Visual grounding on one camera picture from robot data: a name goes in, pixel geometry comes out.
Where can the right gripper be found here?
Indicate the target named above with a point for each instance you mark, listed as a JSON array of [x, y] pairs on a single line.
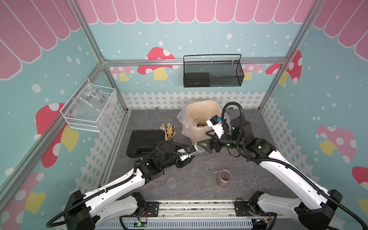
[[215, 138]]

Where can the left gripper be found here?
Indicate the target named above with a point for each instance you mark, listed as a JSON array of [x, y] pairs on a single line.
[[182, 164]]

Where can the clear tea jar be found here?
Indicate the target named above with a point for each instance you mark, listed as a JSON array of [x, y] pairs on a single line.
[[224, 178], [198, 149]]

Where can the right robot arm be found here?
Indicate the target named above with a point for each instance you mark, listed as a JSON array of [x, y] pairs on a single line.
[[314, 206]]

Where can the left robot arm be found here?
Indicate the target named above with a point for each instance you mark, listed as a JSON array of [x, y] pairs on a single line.
[[85, 211]]

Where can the black plastic tool case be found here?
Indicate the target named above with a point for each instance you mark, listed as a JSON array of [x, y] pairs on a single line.
[[142, 142]]

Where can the white yellow work gloves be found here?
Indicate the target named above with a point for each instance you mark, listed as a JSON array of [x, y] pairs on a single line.
[[169, 130]]

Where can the clear plastic bin liner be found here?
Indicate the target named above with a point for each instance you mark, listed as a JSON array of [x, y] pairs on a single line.
[[184, 123]]

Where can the beige trash bin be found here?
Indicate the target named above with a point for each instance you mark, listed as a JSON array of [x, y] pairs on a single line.
[[201, 118]]

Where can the black box in basket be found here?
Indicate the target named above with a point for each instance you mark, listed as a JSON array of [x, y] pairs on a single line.
[[196, 79]]

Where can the clear plastic bag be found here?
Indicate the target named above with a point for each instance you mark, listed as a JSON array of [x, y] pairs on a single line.
[[97, 103]]

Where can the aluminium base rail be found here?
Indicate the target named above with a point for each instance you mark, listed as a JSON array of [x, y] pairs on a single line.
[[194, 214]]

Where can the black wire mesh basket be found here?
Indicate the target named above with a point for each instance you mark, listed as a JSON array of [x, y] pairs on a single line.
[[225, 70]]

